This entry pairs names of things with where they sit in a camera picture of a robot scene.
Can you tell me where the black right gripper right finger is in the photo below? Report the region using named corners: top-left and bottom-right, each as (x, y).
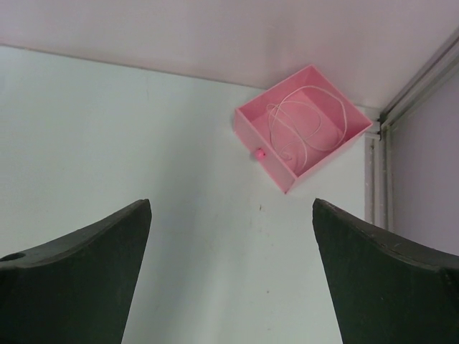
top-left (313, 199), bottom-right (458, 343)

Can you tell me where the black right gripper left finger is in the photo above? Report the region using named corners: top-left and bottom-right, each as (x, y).
top-left (1, 199), bottom-right (151, 343)

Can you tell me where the thin white cable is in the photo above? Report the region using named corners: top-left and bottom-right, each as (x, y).
top-left (266, 85), bottom-right (348, 172)

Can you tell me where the pink open box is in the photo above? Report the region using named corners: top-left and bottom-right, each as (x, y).
top-left (234, 65), bottom-right (373, 194)

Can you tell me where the aluminium frame post right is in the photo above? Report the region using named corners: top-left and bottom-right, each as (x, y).
top-left (364, 29), bottom-right (458, 232)

